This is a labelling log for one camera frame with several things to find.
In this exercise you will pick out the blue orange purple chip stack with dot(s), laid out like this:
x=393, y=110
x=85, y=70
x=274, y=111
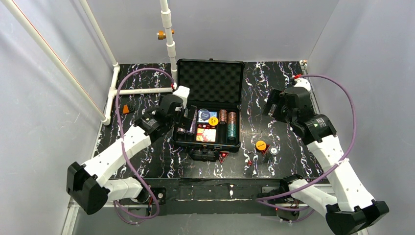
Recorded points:
x=192, y=129

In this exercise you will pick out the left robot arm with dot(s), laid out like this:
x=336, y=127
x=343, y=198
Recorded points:
x=113, y=159

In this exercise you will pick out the orange black chip stack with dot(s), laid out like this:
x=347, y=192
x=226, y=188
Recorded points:
x=223, y=116

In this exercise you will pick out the red playing card deck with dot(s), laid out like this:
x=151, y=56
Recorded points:
x=206, y=135

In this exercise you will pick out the orange black small clip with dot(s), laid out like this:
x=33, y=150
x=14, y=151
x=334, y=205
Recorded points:
x=127, y=109

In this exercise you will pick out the white dealer chip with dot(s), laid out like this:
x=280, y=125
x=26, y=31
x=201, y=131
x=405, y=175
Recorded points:
x=273, y=151

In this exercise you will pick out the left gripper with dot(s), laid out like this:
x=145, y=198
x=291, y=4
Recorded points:
x=187, y=114

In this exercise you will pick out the orange knob on pipe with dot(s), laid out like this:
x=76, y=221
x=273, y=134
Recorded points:
x=161, y=35

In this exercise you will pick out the blue green yellow chip stack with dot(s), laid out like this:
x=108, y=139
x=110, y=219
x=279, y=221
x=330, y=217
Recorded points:
x=181, y=131

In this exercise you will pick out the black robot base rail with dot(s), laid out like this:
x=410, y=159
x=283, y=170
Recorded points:
x=177, y=196

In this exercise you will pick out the black poker set case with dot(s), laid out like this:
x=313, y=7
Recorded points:
x=214, y=85

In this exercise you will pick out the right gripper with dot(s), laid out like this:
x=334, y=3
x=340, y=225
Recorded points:
x=276, y=103

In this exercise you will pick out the red dice row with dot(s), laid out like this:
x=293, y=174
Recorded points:
x=205, y=126

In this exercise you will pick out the black red all-in triangle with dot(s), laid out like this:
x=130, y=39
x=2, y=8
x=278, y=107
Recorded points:
x=222, y=156

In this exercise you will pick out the blue playing card deck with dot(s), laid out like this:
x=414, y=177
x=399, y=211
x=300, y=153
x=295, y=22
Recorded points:
x=212, y=114

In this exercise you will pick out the yellow big blind button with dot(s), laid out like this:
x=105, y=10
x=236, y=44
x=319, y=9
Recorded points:
x=213, y=121

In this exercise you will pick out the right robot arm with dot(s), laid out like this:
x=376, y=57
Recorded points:
x=352, y=207

